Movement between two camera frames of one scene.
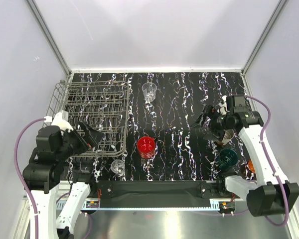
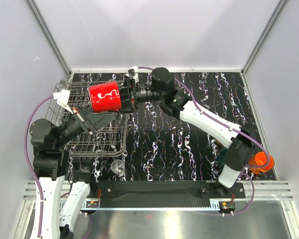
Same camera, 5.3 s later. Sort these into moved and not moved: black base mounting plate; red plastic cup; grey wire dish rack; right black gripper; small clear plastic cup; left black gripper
Moved: left black gripper; red plastic cup; right black gripper
Not moved: small clear plastic cup; grey wire dish rack; black base mounting plate
